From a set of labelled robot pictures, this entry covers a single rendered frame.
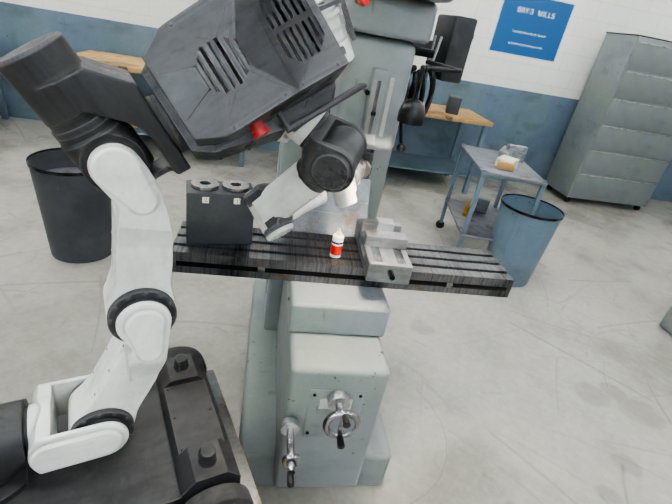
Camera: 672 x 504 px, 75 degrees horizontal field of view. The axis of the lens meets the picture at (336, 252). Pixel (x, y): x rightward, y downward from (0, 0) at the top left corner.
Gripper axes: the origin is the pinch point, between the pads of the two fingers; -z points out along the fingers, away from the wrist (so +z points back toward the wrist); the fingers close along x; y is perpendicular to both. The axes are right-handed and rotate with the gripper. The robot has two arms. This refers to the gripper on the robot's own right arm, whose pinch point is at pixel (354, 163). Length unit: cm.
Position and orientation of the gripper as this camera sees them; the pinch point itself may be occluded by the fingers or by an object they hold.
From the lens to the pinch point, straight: 149.3
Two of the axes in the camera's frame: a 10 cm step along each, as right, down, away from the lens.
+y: -1.7, 8.7, 4.7
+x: -9.7, -2.4, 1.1
